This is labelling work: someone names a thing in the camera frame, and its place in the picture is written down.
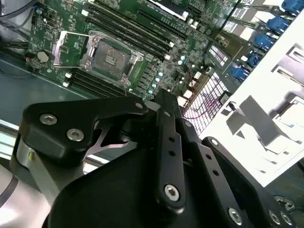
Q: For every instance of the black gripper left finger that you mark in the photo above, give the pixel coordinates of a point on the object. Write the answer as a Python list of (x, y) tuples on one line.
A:
[(71, 111)]

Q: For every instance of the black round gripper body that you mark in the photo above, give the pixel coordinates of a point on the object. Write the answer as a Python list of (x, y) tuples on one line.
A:
[(114, 194)]

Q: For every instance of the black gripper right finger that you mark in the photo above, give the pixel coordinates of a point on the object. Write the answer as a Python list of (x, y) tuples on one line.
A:
[(221, 190)]

